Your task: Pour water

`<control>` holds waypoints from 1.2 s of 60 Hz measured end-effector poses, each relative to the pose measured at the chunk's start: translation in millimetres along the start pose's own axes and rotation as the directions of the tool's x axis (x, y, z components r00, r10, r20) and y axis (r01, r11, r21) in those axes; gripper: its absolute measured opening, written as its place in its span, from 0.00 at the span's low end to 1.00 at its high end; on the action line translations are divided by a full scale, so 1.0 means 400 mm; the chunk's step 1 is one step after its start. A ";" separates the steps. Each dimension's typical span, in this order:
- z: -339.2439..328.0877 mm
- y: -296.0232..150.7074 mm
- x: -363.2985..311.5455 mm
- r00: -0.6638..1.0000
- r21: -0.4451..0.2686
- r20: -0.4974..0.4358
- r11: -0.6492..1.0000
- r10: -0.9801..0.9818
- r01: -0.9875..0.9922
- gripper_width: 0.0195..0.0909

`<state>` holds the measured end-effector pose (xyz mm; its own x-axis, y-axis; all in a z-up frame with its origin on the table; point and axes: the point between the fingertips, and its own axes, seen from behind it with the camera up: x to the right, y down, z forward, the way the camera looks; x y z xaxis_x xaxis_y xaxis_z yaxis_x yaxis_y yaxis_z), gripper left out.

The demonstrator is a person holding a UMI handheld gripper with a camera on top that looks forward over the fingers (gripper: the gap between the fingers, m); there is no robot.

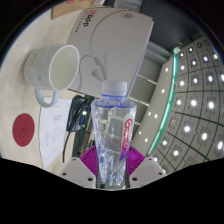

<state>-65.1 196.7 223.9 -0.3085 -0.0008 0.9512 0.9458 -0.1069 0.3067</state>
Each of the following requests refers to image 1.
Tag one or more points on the white printed paper sheet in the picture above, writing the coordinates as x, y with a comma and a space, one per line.
53, 133

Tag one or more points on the black desk telephone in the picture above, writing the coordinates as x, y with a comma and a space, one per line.
80, 113

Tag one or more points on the flat round red coaster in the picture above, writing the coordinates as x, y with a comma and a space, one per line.
23, 130

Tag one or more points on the white ceramic mug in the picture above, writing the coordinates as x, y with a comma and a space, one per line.
40, 66

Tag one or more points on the white paper ream box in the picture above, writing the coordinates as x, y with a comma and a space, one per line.
113, 46

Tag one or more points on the clear plastic water bottle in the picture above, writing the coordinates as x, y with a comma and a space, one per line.
111, 133

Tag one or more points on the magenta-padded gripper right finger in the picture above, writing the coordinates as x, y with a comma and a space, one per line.
146, 170

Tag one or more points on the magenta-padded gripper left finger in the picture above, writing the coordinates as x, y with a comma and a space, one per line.
78, 171

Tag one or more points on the round ceiling lights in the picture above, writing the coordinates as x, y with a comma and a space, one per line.
193, 102

